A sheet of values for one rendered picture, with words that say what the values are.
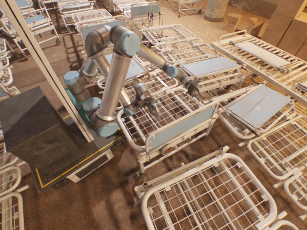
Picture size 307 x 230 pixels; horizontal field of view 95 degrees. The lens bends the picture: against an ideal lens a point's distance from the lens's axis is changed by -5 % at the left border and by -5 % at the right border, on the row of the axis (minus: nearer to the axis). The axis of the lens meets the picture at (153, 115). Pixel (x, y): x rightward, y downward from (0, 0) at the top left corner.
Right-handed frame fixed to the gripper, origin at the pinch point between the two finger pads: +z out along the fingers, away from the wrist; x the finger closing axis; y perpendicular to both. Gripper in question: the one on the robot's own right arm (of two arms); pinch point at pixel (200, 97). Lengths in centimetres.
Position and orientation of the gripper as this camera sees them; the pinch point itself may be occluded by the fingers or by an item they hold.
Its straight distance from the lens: 132.7
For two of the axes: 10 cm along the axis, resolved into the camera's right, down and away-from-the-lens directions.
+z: 5.0, 7.6, -4.1
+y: -8.6, 3.9, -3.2
